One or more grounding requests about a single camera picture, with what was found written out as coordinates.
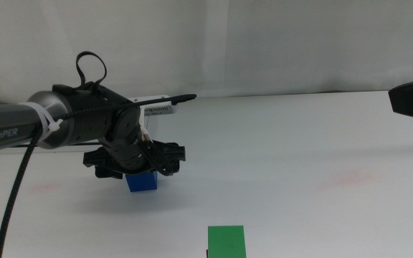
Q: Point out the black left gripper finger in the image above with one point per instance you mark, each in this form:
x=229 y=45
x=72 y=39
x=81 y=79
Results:
x=109 y=174
x=169 y=172

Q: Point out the blue cube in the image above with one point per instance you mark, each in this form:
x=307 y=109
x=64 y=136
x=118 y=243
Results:
x=142 y=182

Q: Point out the green cube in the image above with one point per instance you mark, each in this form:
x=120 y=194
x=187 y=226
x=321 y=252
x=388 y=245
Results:
x=227 y=242

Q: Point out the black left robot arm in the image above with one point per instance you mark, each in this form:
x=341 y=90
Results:
x=84 y=118

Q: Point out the white zip tie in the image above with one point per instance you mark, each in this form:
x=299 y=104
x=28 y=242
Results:
x=43 y=116

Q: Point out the white curtain backdrop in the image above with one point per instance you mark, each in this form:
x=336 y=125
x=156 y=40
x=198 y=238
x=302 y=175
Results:
x=264 y=43

